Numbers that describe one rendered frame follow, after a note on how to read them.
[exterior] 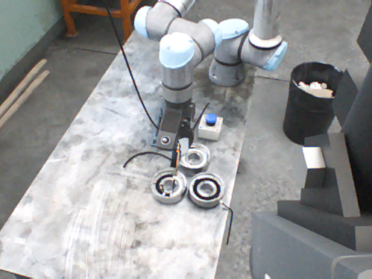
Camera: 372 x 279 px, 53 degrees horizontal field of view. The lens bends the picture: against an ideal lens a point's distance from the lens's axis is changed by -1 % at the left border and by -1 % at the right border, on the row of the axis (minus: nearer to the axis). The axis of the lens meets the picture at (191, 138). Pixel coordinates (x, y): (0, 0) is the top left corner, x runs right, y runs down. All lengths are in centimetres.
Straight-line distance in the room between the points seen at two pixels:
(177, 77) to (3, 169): 175
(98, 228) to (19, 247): 21
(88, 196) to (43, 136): 143
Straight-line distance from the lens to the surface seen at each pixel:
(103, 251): 105
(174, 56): 81
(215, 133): 124
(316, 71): 242
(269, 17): 125
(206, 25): 92
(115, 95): 146
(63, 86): 288
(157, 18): 96
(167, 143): 90
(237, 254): 193
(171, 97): 88
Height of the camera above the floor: 173
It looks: 47 degrees down
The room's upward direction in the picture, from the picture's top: 1 degrees clockwise
